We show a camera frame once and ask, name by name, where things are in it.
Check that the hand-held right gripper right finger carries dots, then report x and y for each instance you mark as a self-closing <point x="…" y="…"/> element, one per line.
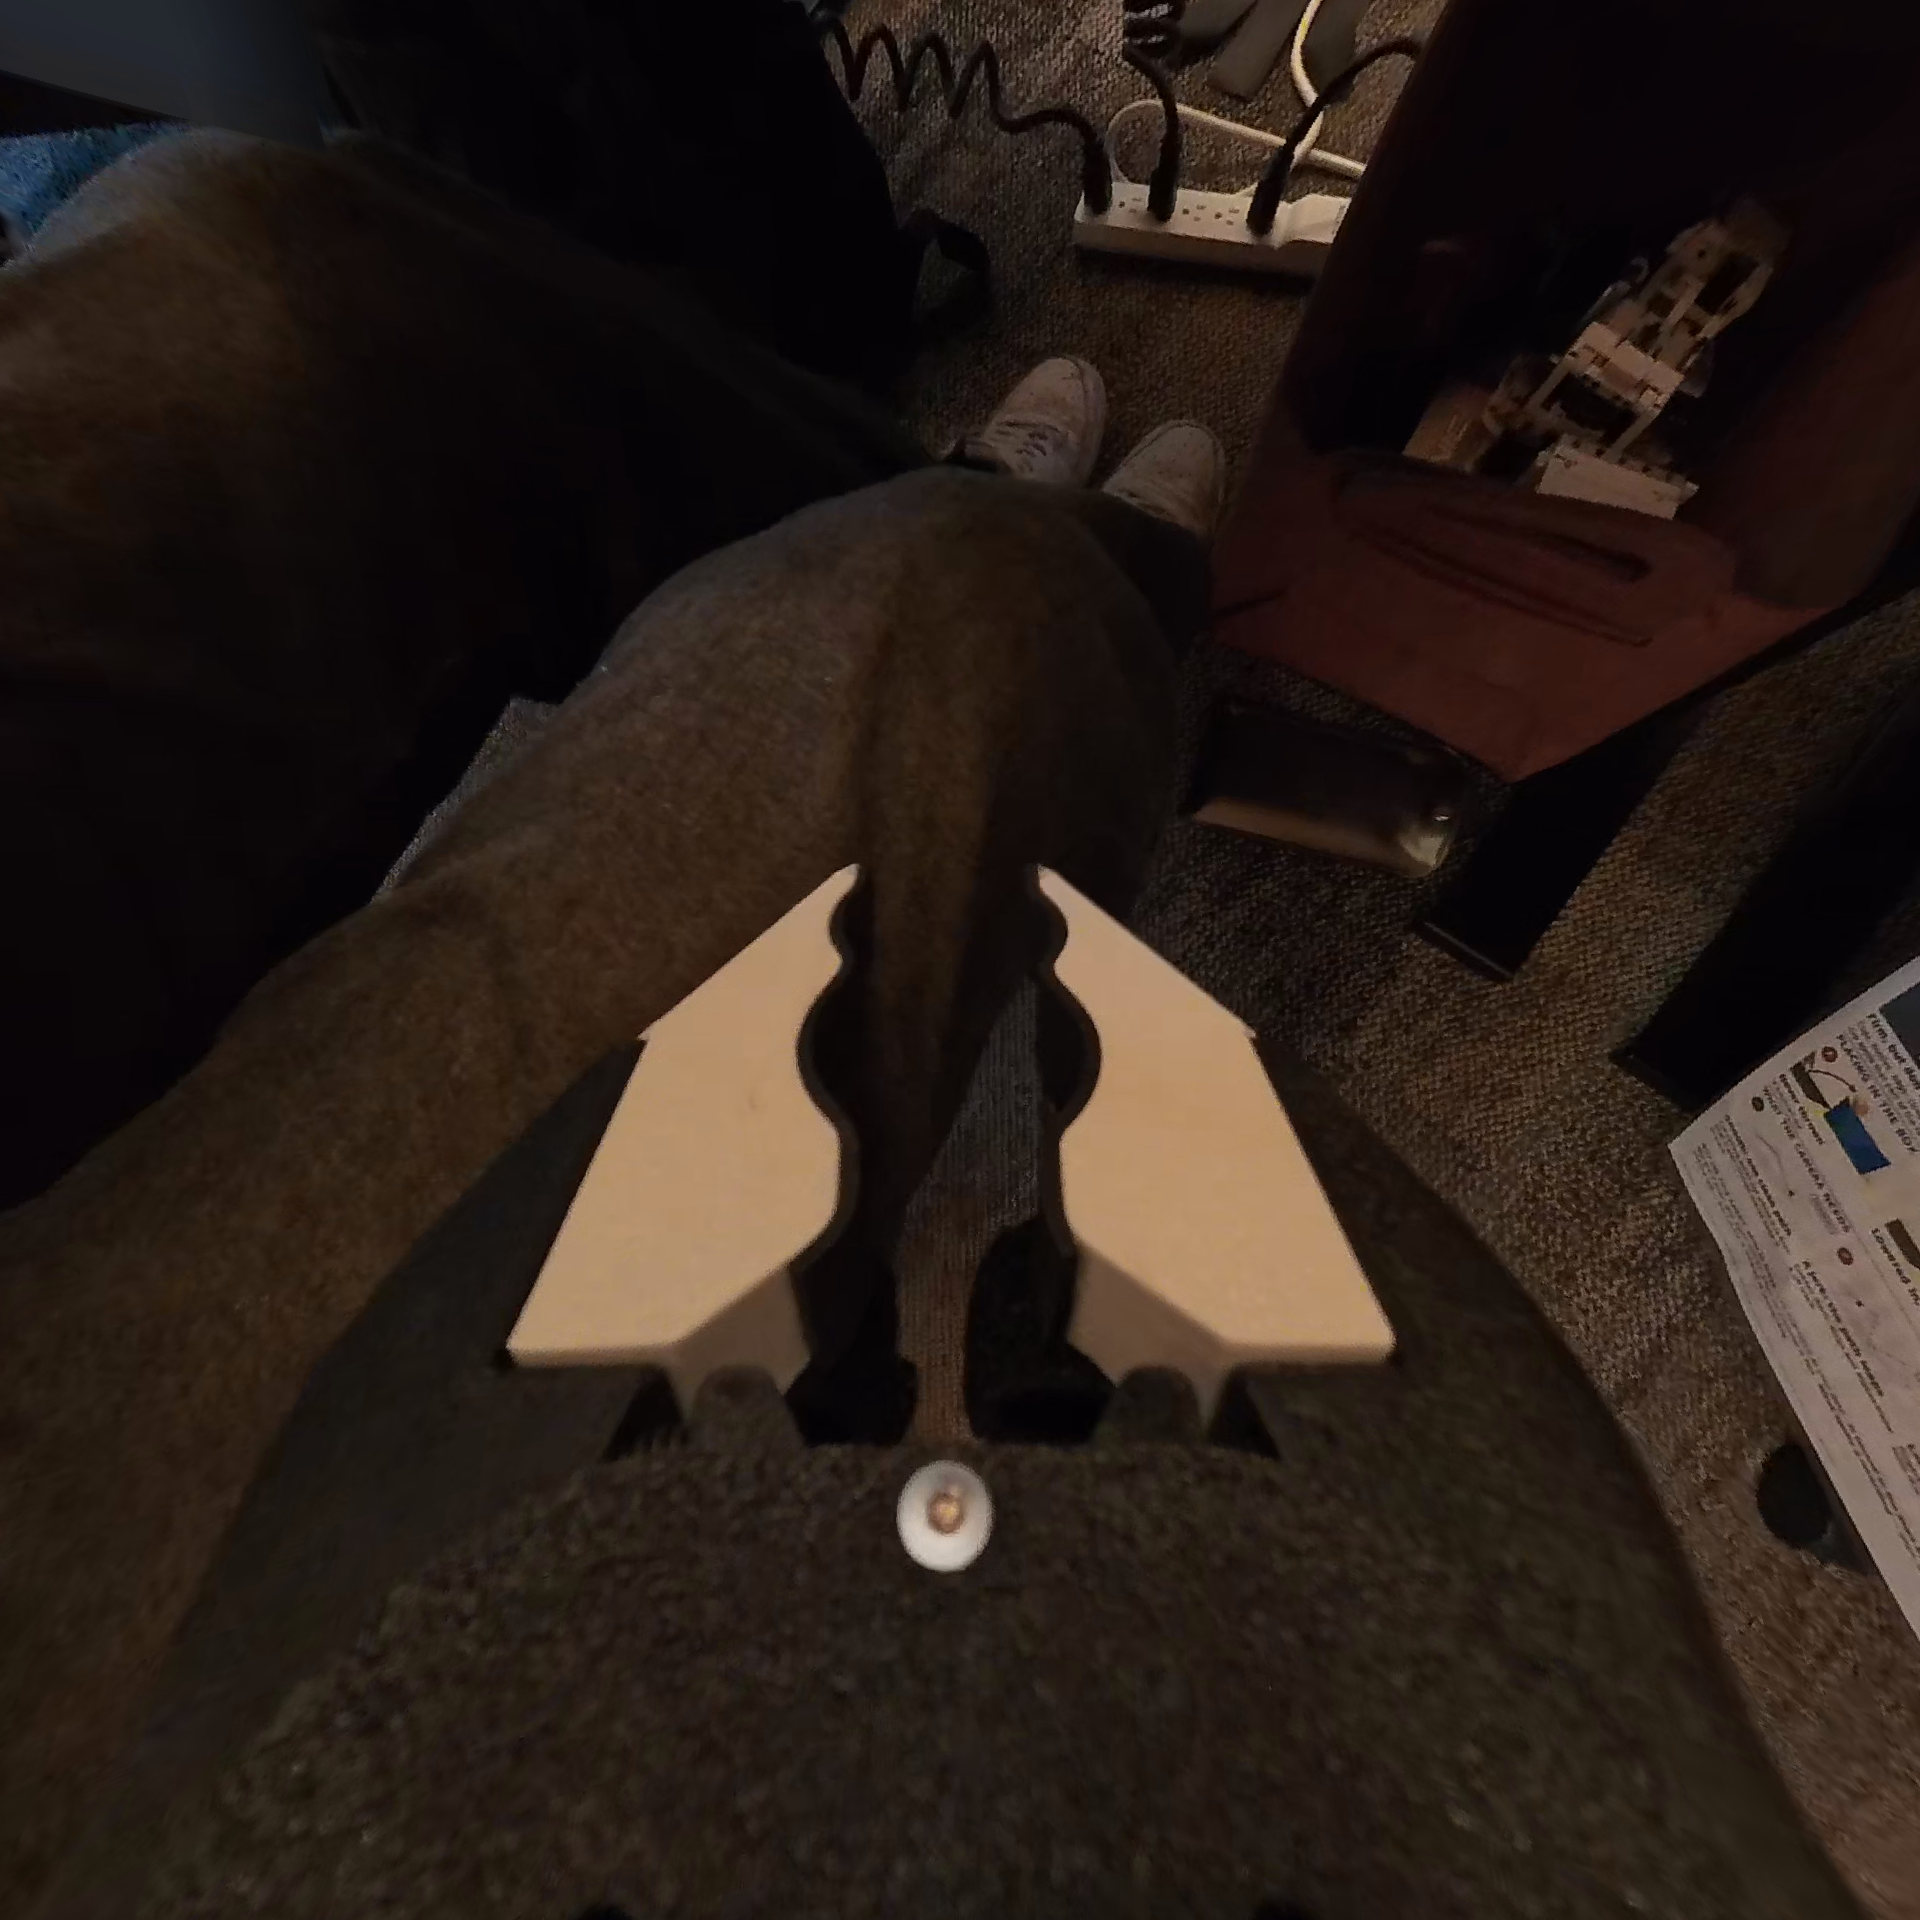
<point x="1214" y="1201"/>

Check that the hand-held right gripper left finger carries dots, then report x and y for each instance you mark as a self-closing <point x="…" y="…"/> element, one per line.
<point x="675" y="1201"/>

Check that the black desk leg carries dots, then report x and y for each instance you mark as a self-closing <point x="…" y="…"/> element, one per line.
<point x="1724" y="1035"/>
<point x="1530" y="870"/>

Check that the dark flat case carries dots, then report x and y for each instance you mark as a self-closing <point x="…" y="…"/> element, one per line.
<point x="1320" y="780"/>

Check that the person's dark trousers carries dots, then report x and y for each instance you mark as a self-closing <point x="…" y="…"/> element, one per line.
<point x="675" y="750"/>

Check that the printed leaflet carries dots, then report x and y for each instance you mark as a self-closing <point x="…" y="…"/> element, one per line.
<point x="1830" y="1275"/>

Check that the dark red storage bin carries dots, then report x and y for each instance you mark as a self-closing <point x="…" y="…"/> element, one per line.
<point x="1501" y="631"/>

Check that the black round foot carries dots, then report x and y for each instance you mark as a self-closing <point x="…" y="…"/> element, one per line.
<point x="1801" y="1500"/>

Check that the white shoe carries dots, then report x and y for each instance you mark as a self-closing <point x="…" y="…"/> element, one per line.
<point x="1043" y="413"/>
<point x="1171" y="473"/>

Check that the white brick model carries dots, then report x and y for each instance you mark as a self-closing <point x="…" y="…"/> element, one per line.
<point x="1591" y="391"/>

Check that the white power strip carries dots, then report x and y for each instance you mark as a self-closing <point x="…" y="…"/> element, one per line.
<point x="1185" y="219"/>

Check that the black bag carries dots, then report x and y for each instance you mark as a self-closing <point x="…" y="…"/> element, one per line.
<point x="631" y="181"/>

